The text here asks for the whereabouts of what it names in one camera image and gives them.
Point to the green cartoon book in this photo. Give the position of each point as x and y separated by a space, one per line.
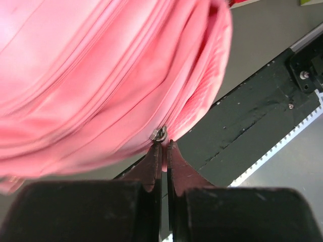
307 2

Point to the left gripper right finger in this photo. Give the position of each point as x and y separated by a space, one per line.
200 211

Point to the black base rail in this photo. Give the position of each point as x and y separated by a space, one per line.
296 70

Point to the white cable duct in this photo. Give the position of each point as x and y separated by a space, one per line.
240 134

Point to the pink student backpack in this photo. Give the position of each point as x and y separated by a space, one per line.
86 84

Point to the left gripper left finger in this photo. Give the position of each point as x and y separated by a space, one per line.
123 209

